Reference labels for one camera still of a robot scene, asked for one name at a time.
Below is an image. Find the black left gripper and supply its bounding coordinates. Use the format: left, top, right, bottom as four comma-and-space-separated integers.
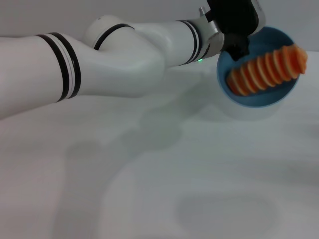
222, 31, 250, 62

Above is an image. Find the orange sliced bread loaf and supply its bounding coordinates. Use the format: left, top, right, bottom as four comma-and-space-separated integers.
226, 44, 309, 97

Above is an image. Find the blue bowl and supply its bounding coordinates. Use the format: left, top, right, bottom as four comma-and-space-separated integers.
216, 25, 300, 110

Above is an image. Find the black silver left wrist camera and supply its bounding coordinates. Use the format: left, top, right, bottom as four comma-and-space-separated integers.
206, 0, 267, 38

